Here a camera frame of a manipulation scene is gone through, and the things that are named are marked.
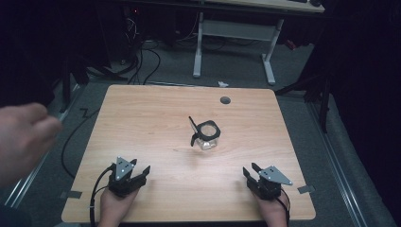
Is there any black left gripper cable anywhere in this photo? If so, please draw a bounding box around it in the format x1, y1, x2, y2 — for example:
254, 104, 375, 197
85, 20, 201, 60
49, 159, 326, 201
89, 166, 115, 227

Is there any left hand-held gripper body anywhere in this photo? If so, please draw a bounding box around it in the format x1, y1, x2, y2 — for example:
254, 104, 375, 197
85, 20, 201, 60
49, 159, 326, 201
108, 156, 148, 199

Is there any black spoon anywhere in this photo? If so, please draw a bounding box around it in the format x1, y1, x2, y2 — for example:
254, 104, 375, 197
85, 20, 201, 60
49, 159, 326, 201
188, 115, 201, 148

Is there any person's right hand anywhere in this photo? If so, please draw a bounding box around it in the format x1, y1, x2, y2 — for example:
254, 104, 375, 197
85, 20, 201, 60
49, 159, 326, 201
252, 191, 289, 227

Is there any white metal desk frame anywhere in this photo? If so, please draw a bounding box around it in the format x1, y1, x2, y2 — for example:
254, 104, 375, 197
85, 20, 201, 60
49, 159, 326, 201
192, 11, 286, 86

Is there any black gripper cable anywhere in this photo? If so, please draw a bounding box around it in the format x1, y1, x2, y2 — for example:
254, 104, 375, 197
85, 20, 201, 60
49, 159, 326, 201
89, 166, 115, 227
277, 188, 291, 227

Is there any black metal stand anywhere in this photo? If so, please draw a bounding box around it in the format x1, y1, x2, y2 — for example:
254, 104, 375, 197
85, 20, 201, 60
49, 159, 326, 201
274, 70, 333, 134

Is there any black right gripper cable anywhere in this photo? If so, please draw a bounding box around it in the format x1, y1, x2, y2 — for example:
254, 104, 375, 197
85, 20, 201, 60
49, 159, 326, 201
277, 188, 291, 227

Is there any bundle of black cables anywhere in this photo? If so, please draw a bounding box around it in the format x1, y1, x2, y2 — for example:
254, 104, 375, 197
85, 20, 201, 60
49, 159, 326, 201
126, 17, 163, 86

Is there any grey tape strip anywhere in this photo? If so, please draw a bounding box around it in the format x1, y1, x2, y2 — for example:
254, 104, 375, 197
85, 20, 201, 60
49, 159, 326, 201
297, 184, 317, 195
60, 190, 83, 200

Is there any light wooden desk top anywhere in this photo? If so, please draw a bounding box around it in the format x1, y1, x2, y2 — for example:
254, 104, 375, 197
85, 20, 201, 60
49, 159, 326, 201
201, 0, 326, 14

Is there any black floor cable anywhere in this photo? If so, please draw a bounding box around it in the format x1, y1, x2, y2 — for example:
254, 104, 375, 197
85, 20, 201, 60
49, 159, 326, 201
61, 108, 101, 180

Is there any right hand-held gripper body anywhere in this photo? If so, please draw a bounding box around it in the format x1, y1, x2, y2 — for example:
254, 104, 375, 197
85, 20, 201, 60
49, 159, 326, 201
248, 165, 294, 201

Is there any metal floor rail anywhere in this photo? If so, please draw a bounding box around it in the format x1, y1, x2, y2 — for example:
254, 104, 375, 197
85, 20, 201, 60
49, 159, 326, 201
2, 83, 83, 210
305, 101, 371, 227

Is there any person's left hand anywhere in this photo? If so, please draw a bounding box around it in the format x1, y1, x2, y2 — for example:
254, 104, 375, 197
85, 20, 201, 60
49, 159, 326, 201
97, 186, 140, 227

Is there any glass jar with black lid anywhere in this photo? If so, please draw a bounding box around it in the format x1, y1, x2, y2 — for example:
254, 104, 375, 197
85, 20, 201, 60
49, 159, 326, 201
195, 119, 222, 151

